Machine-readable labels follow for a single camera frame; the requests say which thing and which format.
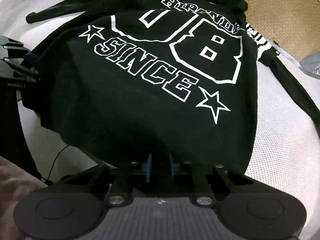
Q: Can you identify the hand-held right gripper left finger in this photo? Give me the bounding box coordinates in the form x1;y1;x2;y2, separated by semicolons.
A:
50;153;153;205

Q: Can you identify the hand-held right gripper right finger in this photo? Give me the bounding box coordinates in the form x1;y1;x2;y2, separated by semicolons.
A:
169;154;273;204

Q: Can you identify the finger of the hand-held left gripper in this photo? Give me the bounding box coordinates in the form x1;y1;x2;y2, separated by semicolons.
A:
0;52;42;85
0;36;27;57

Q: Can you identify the black white-printed sweatshirt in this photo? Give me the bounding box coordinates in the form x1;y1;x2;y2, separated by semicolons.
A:
22;0;320;178

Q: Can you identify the person's pink clothing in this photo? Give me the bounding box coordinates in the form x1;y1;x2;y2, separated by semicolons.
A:
0;155;50;240

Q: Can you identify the white woven bed mat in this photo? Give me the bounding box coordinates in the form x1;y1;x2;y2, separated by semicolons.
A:
0;0;320;240

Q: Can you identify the grey patterned sheet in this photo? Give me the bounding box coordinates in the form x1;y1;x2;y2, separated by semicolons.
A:
299;55;320;79

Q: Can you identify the black cable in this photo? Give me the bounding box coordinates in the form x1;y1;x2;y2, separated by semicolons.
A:
46;144;69;182

